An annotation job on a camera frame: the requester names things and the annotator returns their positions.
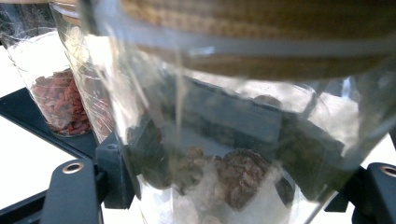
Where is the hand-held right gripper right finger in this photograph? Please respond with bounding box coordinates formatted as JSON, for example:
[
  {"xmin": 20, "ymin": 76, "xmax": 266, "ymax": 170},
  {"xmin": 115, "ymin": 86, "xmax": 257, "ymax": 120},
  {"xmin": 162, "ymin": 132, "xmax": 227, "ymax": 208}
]
[{"xmin": 324, "ymin": 161, "xmax": 396, "ymax": 224}]

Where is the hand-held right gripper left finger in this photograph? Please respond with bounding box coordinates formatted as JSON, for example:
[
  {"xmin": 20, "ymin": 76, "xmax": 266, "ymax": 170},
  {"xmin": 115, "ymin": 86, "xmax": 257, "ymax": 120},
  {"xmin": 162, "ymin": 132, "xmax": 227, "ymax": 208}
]
[{"xmin": 40, "ymin": 133, "xmax": 138, "ymax": 224}]

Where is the glass jar with red berries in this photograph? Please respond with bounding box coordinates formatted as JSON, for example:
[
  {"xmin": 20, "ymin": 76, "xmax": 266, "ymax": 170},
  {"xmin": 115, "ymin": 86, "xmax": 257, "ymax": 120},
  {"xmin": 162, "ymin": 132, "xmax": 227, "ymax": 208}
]
[{"xmin": 0, "ymin": 3, "xmax": 92, "ymax": 138}]

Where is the black metal shelf rack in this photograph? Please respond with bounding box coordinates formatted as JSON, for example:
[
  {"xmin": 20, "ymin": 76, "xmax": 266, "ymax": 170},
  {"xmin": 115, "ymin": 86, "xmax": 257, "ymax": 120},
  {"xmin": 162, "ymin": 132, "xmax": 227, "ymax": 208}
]
[{"xmin": 0, "ymin": 87, "xmax": 104, "ymax": 161}]

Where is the glass jar with dark lumps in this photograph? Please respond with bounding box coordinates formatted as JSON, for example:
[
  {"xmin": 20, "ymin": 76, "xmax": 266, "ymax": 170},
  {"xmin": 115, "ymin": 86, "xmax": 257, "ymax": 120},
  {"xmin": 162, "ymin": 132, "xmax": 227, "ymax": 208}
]
[{"xmin": 78, "ymin": 0, "xmax": 396, "ymax": 224}]

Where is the glass jar with tan contents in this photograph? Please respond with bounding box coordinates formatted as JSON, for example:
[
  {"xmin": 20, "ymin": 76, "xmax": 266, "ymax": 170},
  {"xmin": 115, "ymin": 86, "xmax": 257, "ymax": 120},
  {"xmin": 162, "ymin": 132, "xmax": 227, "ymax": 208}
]
[{"xmin": 49, "ymin": 1, "xmax": 125, "ymax": 146}]

